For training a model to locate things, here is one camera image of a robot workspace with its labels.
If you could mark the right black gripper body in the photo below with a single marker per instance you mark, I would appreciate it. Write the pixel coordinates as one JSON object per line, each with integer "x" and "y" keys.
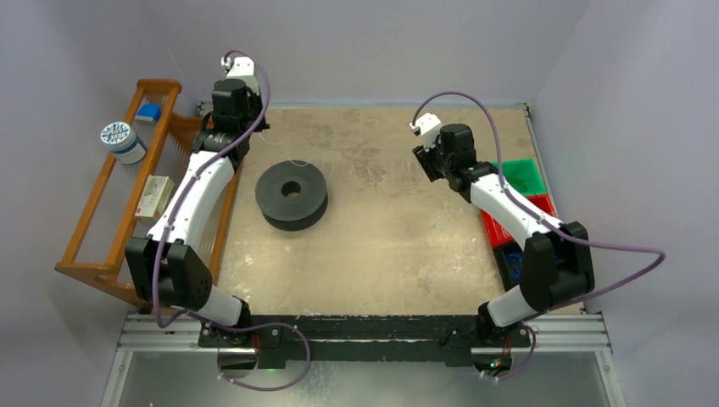
{"x": 426, "y": 163}

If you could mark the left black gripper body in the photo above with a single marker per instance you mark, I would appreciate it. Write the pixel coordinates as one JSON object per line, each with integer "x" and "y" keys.
{"x": 255, "y": 106}

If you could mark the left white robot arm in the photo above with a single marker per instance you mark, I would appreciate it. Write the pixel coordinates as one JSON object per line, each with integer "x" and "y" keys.
{"x": 165, "y": 266}

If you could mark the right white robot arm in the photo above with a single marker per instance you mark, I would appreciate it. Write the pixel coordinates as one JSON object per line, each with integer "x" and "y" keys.
{"x": 480, "y": 184}

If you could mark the green plastic bin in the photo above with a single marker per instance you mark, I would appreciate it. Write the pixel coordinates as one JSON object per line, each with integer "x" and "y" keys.
{"x": 524, "y": 176}

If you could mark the red plastic bin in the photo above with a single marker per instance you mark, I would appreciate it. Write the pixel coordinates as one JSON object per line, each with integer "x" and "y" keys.
{"x": 498, "y": 236}

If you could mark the blue white small box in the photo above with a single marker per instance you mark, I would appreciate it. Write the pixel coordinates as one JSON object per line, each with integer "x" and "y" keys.
{"x": 148, "y": 114}

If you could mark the wooden rack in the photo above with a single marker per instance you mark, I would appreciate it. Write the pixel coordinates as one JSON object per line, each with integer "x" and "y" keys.
{"x": 95, "y": 253}

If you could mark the black plastic bin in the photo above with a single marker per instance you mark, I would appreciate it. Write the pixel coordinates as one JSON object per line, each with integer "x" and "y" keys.
{"x": 505, "y": 264}

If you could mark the white red carton box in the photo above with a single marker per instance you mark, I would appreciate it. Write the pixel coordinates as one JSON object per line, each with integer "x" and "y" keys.
{"x": 154, "y": 198}

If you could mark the blue white round tin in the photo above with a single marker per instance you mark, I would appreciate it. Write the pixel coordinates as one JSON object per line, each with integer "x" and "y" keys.
{"x": 123, "y": 142}

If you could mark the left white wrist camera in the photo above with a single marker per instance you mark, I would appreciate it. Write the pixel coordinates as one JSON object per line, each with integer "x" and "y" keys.
{"x": 242, "y": 68}

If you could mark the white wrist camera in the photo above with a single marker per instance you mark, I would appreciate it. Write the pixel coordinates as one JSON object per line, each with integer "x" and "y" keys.
{"x": 242, "y": 68}
{"x": 427, "y": 128}

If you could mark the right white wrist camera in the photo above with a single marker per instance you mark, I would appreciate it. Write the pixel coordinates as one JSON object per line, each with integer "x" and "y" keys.
{"x": 427, "y": 128}

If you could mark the black cable spool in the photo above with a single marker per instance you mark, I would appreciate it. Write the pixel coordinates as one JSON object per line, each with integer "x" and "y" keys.
{"x": 292, "y": 196}

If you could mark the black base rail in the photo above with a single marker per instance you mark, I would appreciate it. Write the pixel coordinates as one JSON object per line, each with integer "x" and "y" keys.
{"x": 449, "y": 339}

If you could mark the aluminium frame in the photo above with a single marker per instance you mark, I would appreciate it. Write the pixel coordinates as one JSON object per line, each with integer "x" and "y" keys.
{"x": 554, "y": 334}

